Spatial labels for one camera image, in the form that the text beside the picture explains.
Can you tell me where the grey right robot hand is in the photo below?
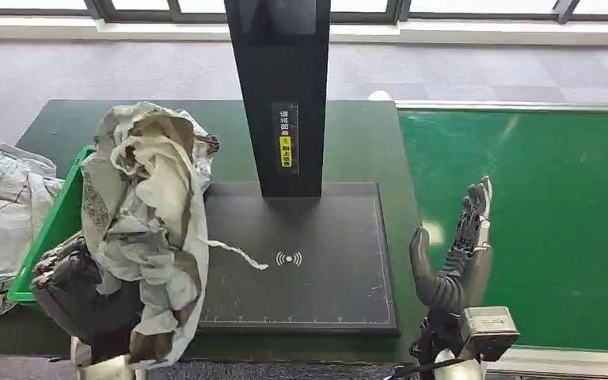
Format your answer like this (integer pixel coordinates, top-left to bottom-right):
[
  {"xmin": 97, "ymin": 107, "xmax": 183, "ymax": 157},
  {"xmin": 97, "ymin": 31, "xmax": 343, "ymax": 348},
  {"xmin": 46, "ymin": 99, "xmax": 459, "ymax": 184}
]
[{"xmin": 408, "ymin": 175, "xmax": 494, "ymax": 317}]

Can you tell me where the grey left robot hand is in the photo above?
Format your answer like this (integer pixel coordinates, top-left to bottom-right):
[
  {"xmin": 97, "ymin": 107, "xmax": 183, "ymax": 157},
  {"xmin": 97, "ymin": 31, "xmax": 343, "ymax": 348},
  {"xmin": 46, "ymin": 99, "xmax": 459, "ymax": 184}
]
[{"xmin": 31, "ymin": 234, "xmax": 146, "ymax": 351}]

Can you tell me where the beige parcel bag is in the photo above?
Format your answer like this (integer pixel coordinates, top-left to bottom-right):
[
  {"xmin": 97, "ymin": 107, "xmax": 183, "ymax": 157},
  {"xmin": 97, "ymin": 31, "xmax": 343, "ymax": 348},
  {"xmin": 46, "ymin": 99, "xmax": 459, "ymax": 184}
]
[{"xmin": 70, "ymin": 101, "xmax": 270, "ymax": 380}]

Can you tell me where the green plastic crate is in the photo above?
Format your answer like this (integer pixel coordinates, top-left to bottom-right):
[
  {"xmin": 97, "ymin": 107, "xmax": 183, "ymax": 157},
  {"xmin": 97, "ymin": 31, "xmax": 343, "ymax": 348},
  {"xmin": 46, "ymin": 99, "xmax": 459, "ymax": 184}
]
[{"xmin": 6, "ymin": 146, "xmax": 97, "ymax": 306}]

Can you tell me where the white parcel bag red print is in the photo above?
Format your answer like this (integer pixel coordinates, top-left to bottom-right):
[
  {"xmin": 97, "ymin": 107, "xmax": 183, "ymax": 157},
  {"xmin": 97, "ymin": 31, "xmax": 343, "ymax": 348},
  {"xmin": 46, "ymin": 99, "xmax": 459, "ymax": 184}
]
[{"xmin": 0, "ymin": 143, "xmax": 65, "ymax": 280}]

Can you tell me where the green conveyor belt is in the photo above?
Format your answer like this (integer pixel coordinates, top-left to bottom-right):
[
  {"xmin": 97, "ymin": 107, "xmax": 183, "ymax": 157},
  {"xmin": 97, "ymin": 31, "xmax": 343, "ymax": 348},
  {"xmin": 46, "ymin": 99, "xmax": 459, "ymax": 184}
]
[{"xmin": 398, "ymin": 108, "xmax": 608, "ymax": 353}]

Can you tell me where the black scanner stand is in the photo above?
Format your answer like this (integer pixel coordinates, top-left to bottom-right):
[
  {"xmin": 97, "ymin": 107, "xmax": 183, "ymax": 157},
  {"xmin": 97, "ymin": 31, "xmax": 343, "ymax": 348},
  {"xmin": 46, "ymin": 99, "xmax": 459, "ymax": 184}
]
[{"xmin": 197, "ymin": 0, "xmax": 401, "ymax": 336}]

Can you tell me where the yellow black label sticker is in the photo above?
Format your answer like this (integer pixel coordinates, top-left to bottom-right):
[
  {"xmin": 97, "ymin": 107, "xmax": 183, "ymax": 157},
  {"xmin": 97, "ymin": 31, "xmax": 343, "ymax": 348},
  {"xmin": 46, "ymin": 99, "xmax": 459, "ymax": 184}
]
[{"xmin": 279, "ymin": 135, "xmax": 294, "ymax": 169}]

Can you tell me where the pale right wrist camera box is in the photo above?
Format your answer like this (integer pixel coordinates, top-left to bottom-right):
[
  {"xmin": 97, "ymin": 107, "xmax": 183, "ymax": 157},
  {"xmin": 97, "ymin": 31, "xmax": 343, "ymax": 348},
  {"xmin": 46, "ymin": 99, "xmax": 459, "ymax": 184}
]
[{"xmin": 458, "ymin": 306, "xmax": 521, "ymax": 363}]

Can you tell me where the dark window frame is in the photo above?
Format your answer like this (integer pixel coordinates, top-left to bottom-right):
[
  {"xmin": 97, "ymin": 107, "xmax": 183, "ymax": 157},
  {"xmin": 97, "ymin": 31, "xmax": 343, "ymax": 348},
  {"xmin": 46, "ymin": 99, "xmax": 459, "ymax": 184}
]
[{"xmin": 0, "ymin": 0, "xmax": 608, "ymax": 25}]

